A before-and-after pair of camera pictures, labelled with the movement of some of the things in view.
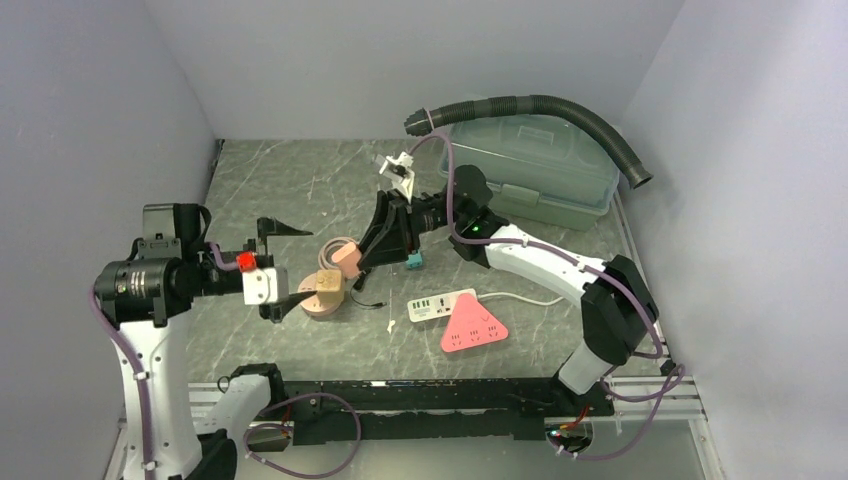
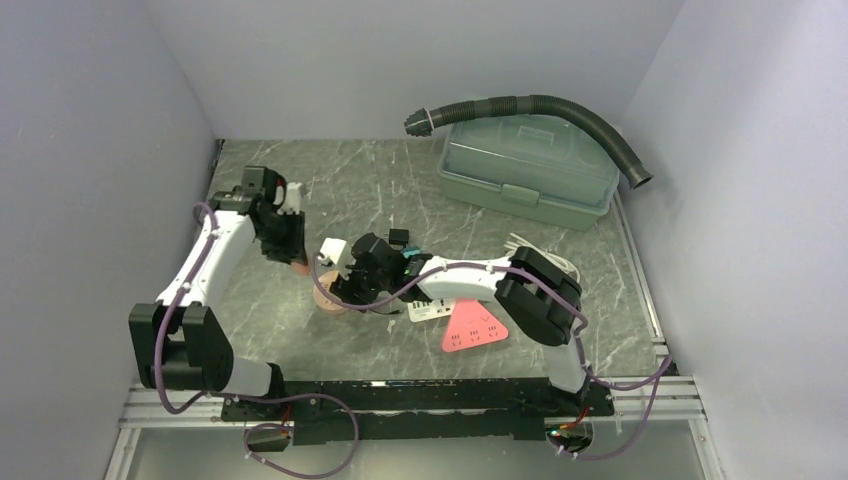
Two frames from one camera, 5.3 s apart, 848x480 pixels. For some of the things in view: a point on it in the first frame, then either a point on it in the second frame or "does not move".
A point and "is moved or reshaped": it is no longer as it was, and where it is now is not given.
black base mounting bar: (429, 409) does not move
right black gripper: (393, 228) to (345, 288)
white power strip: (437, 306) does not move
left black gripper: (271, 226) to (294, 249)
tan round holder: (311, 305) is moved or reshaped
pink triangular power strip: (470, 326) does not move
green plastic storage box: (543, 171) does not move
